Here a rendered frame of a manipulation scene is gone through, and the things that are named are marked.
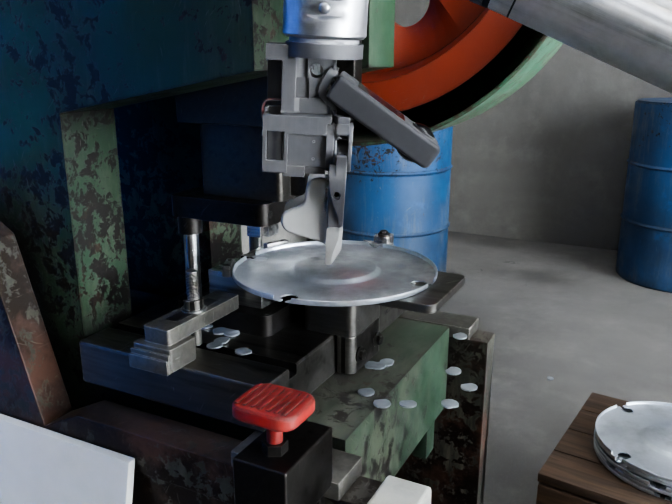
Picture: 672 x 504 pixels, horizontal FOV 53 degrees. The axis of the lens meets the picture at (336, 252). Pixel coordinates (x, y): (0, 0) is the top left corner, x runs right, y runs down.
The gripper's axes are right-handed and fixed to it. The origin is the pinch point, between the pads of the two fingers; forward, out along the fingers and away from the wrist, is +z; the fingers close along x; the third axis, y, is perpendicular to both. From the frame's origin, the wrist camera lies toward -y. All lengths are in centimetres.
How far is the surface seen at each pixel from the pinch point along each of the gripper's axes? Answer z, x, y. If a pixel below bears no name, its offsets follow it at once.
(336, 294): 11.6, -16.0, -0.5
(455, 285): 11.2, -20.4, -16.4
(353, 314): 16.0, -19.9, -3.0
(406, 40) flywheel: -18, -63, -11
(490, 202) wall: 86, -344, -97
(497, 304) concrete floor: 100, -218, -76
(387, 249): 12.6, -37.4, -8.4
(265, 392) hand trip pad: 12.6, 6.4, 6.1
